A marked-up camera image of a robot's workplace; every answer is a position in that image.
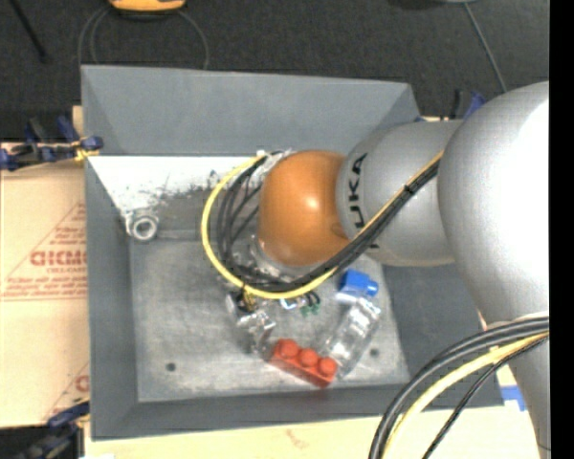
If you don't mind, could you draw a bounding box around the grey metal bin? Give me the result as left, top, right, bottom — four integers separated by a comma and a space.
79, 64, 504, 440

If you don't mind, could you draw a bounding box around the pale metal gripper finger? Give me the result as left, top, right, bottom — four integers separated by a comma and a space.
241, 312, 277, 354
225, 293, 255, 328

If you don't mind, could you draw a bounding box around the clear spray bottle blue cap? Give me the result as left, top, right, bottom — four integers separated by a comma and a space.
320, 269, 383, 380

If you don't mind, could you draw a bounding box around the brown cardboard board red print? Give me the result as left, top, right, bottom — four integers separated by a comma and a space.
0, 141, 93, 430

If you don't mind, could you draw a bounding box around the red toy brick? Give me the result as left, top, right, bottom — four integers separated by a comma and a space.
268, 338, 341, 389

